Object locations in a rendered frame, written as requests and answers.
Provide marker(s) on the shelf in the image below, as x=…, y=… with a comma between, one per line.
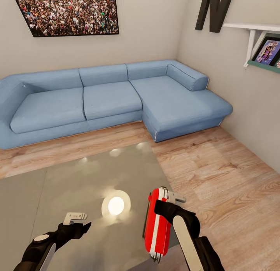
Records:
x=268, y=30

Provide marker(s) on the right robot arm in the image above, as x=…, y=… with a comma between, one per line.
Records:
x=198, y=252

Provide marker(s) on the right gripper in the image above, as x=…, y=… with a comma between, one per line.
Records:
x=162, y=207

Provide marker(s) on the decorative sign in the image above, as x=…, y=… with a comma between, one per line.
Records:
x=218, y=10

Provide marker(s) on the radio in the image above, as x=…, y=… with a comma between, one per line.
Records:
x=156, y=233

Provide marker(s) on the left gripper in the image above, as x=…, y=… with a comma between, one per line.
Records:
x=74, y=231

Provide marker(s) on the coffee table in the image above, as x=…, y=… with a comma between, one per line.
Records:
x=111, y=187

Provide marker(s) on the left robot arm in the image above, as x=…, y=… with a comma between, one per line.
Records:
x=40, y=252

